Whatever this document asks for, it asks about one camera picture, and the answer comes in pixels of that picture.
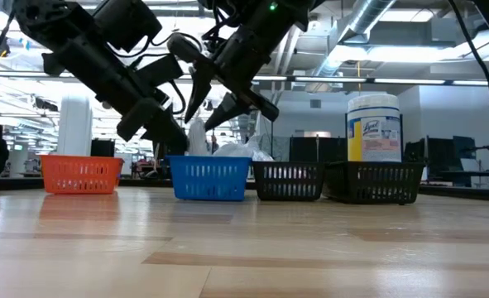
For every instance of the white Lysol wipes canister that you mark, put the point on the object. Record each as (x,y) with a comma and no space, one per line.
(374,132)

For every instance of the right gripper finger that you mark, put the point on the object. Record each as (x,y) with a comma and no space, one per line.
(200,91)
(227,111)

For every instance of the black plastic basket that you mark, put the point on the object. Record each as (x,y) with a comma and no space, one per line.
(372,182)
(287,180)

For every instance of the black background cabinet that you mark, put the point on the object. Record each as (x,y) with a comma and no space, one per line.
(102,147)

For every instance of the black monitor workstation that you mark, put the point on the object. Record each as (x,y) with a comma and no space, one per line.
(459,149)

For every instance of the horizontal bar with light strips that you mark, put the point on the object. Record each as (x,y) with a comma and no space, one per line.
(393,80)

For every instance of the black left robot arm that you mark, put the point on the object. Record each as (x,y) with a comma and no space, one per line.
(41,14)

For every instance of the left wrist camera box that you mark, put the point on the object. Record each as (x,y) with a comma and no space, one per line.
(124,20)

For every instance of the smooth silver ventilation duct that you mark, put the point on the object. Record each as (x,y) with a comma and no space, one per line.
(370,14)

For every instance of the blue plastic basket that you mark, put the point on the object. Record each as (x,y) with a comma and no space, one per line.
(209,178)

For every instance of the white pillar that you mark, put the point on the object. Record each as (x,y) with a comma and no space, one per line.
(75,124)

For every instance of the orange plastic basket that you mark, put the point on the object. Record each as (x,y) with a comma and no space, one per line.
(80,174)

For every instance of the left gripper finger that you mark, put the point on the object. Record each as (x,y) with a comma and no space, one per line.
(138,120)
(169,134)

